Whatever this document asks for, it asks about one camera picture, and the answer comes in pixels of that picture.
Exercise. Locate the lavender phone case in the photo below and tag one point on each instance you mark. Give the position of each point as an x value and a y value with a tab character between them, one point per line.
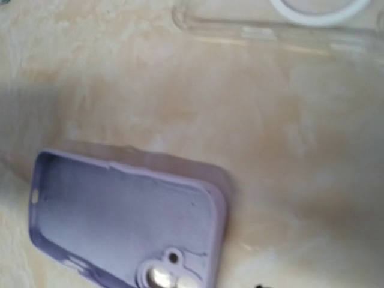
130	218

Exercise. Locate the clear case upper horizontal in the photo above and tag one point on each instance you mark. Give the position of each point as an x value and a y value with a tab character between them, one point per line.
344	27

